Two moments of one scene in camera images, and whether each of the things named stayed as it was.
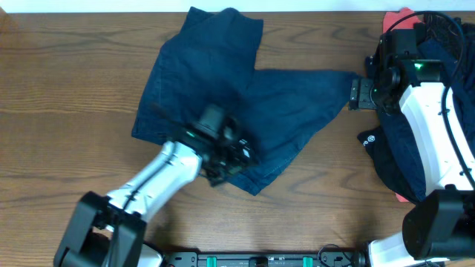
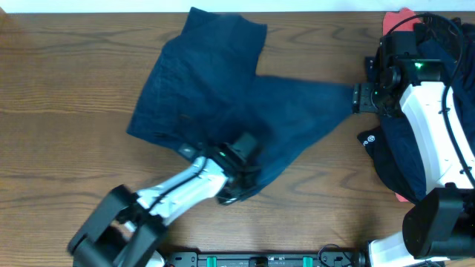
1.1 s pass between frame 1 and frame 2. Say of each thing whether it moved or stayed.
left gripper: moved
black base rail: stayed
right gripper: stayed
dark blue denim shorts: stayed
